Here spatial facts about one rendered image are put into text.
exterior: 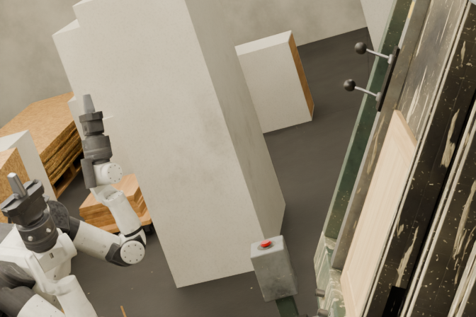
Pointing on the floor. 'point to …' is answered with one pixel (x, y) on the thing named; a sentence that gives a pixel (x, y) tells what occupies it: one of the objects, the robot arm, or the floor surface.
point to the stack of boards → (52, 137)
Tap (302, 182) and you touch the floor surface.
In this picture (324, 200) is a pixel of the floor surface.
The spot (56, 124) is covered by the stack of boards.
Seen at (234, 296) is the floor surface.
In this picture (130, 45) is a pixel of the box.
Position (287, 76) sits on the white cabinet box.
